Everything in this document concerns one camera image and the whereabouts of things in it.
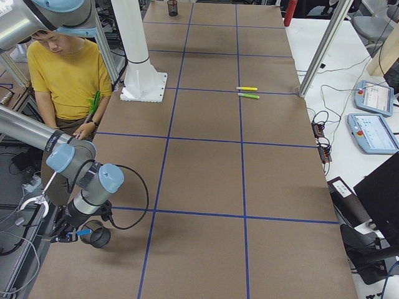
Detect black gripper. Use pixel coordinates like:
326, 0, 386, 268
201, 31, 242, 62
50, 211, 82, 243

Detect blue marker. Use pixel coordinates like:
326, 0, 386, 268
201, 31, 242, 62
76, 229, 92, 236

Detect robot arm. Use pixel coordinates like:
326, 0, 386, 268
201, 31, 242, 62
1, 1, 124, 242

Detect near black mesh cup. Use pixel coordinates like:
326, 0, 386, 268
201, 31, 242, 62
80, 220, 111, 249

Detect black mesh cup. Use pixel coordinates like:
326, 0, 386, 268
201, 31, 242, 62
167, 0, 178, 17
80, 220, 111, 249

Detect green grabber stick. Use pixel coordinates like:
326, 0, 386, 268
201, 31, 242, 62
19, 91, 100, 218

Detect person in yellow shirt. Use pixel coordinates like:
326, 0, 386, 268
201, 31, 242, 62
26, 30, 113, 206

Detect yellow marker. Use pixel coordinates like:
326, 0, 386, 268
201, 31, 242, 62
236, 87, 258, 92

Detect green marker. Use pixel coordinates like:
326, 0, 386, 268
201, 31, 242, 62
238, 93, 260, 99

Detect far black mesh cup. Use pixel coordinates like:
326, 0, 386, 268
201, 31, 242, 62
167, 0, 178, 17

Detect black power adapter box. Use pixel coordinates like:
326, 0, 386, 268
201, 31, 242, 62
327, 176, 377, 230

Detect black monitor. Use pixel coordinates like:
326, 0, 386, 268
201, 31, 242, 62
354, 153, 398, 245

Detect near teach pendant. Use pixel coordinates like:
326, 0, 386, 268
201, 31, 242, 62
347, 113, 398, 155

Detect teach pendant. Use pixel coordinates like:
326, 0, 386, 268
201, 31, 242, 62
347, 113, 398, 155
354, 80, 394, 117

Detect red fire extinguisher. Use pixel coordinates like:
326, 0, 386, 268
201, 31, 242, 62
284, 0, 297, 27

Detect far teach pendant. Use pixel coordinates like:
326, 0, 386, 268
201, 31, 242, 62
354, 80, 394, 117

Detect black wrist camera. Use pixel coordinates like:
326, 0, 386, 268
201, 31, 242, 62
99, 200, 112, 221

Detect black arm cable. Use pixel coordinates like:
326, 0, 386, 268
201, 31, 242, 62
67, 158, 150, 231

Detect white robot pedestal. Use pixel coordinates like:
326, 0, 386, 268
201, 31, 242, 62
112, 0, 168, 103

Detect aluminium frame post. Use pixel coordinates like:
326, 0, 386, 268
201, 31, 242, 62
298, 0, 352, 98

